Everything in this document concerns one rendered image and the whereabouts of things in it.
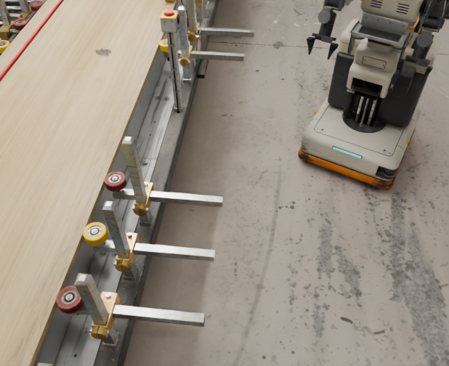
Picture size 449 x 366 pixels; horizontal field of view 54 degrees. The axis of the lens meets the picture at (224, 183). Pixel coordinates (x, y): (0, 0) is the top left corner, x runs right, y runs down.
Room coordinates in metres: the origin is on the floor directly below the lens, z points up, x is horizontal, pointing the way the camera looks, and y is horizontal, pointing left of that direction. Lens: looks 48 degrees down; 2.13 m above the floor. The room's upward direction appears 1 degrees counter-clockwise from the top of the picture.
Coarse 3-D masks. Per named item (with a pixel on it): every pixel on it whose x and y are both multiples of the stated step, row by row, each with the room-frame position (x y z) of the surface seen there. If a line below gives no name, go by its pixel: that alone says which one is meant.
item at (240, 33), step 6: (198, 30) 2.36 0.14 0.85; (204, 30) 2.36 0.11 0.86; (210, 30) 2.35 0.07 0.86; (216, 30) 2.35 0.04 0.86; (222, 30) 2.35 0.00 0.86; (228, 30) 2.35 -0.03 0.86; (234, 30) 2.35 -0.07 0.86; (240, 30) 2.34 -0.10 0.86; (246, 30) 2.34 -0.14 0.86; (252, 30) 2.34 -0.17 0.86; (240, 36) 2.33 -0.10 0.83; (246, 36) 2.33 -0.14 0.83; (252, 36) 2.32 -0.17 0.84
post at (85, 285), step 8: (80, 280) 0.59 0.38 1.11; (88, 280) 0.60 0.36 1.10; (80, 288) 0.59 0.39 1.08; (88, 288) 0.58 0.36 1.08; (96, 288) 0.61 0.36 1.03; (88, 296) 0.58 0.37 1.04; (96, 296) 0.60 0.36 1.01; (88, 304) 0.59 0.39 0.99; (96, 304) 0.58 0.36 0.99; (104, 304) 0.62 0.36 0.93; (96, 312) 0.58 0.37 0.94; (104, 312) 0.60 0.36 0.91; (96, 320) 0.59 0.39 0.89; (104, 320) 0.59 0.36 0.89; (112, 328) 0.60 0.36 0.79; (112, 336) 0.59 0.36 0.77
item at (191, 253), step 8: (96, 248) 0.89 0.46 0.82; (104, 248) 0.88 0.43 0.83; (112, 248) 0.88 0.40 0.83; (136, 248) 0.88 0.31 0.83; (144, 248) 0.88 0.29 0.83; (152, 248) 0.88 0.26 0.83; (160, 248) 0.88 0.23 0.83; (168, 248) 0.88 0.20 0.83; (176, 248) 0.88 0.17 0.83; (184, 248) 0.88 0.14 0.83; (192, 248) 0.87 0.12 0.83; (160, 256) 0.86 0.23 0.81; (168, 256) 0.86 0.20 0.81; (176, 256) 0.85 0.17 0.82; (184, 256) 0.85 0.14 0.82; (192, 256) 0.85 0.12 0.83; (200, 256) 0.84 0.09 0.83; (208, 256) 0.84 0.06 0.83
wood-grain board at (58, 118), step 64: (64, 0) 2.67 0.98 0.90; (128, 0) 2.66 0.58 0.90; (0, 64) 1.96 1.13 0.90; (64, 64) 1.95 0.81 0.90; (128, 64) 1.95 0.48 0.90; (0, 128) 1.46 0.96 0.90; (64, 128) 1.46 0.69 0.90; (0, 192) 1.09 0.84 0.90; (64, 192) 1.08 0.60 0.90; (0, 256) 0.81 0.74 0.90; (64, 256) 0.80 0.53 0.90; (0, 320) 0.58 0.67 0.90
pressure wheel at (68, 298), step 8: (64, 288) 0.68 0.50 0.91; (72, 288) 0.68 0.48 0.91; (64, 296) 0.66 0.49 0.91; (72, 296) 0.66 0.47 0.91; (80, 296) 0.65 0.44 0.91; (64, 304) 0.63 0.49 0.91; (72, 304) 0.63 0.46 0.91; (80, 304) 0.63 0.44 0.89; (64, 312) 0.62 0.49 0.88; (72, 312) 0.62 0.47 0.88
